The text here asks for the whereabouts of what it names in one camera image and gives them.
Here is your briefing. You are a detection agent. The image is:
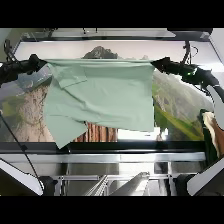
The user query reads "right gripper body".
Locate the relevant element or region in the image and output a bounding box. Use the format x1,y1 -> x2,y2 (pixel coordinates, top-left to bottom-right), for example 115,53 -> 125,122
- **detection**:
150,56 -> 176,75

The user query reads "pale green T-shirt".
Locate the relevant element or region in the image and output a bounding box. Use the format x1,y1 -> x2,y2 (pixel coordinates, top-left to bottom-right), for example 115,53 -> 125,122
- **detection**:
43,58 -> 156,150

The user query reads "beige garment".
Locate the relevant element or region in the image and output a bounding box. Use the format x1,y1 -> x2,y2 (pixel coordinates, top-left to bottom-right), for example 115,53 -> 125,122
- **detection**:
202,111 -> 224,158

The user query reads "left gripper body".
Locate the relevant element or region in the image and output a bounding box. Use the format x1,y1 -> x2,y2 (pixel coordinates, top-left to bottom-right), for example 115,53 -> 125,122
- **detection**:
27,53 -> 48,74

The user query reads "black cable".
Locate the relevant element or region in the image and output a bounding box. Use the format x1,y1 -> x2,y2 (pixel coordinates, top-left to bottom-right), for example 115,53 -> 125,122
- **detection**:
0,112 -> 45,190

